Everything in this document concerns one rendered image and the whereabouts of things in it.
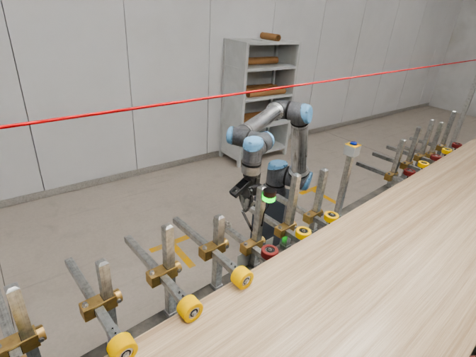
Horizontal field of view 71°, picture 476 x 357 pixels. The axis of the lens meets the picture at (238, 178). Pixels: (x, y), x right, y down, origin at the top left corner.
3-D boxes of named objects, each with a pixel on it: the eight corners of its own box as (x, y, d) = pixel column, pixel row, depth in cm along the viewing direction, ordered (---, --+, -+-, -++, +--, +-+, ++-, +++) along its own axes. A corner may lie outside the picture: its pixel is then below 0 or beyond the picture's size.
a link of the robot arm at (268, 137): (256, 127, 167) (244, 134, 157) (277, 132, 163) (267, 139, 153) (253, 144, 172) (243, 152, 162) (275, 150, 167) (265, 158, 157)
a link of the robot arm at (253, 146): (268, 137, 153) (258, 144, 145) (265, 162, 158) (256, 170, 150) (248, 133, 156) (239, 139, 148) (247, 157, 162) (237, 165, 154)
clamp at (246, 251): (239, 251, 167) (239, 243, 165) (258, 241, 175) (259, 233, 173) (246, 257, 163) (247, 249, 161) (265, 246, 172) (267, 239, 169)
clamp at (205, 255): (197, 255, 148) (197, 246, 145) (221, 244, 156) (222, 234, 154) (205, 263, 144) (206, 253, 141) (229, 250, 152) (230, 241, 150)
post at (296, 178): (280, 248, 192) (292, 173, 170) (285, 246, 194) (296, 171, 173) (285, 251, 190) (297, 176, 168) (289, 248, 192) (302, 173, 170)
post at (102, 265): (110, 353, 133) (94, 259, 111) (118, 348, 135) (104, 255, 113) (113, 360, 131) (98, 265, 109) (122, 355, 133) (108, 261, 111)
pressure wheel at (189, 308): (182, 294, 118) (197, 293, 124) (172, 314, 118) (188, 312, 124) (192, 304, 114) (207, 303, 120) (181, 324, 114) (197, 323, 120)
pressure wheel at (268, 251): (256, 266, 162) (258, 247, 156) (267, 259, 167) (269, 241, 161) (267, 275, 156) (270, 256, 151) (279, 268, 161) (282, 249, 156)
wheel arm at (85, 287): (64, 265, 135) (63, 258, 134) (74, 262, 138) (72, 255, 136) (117, 355, 103) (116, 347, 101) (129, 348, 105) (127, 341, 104)
